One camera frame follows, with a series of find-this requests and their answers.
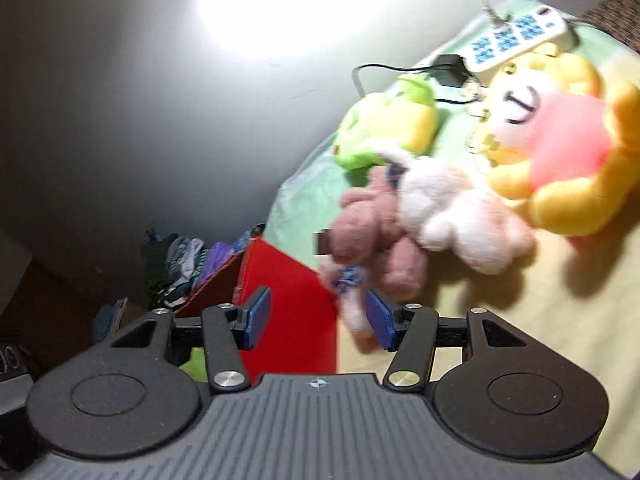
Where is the white power strip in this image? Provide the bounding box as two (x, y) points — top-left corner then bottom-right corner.
(462, 4), (577, 74)

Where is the black power adapter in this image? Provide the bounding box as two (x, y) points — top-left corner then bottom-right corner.
(431, 54), (469, 89)

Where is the red cardboard box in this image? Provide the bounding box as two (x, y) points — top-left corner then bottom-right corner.
(172, 237), (339, 375)

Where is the white plush rabbit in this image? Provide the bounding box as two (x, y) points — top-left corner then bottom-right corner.
(382, 144), (537, 277)

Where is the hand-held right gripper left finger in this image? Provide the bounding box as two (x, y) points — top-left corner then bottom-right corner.
(110, 286), (273, 394)

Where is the yellow plush tiger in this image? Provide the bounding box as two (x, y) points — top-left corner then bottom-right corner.
(484, 42), (640, 239)

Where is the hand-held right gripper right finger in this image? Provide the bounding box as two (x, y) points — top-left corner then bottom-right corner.
(365, 289), (531, 392)

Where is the pink plush bear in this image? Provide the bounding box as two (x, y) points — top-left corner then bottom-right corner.
(319, 165), (432, 342)

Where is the green plush frog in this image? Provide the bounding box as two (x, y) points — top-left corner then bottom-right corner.
(331, 74), (441, 172)

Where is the black speaker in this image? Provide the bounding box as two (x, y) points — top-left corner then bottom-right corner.
(0, 339), (32, 387)

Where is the black adapter cable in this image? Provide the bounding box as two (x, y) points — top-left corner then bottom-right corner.
(352, 63), (482, 107)

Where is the blue patterned cloth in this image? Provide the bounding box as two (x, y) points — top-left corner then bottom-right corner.
(229, 223), (267, 257)

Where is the purple tissue packet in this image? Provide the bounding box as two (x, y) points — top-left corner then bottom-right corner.
(201, 241), (237, 282)

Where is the printed bear bed sheet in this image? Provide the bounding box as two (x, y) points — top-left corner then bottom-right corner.
(262, 0), (640, 476)

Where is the brown patterned blanket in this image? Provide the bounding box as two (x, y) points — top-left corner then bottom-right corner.
(584, 0), (640, 42)

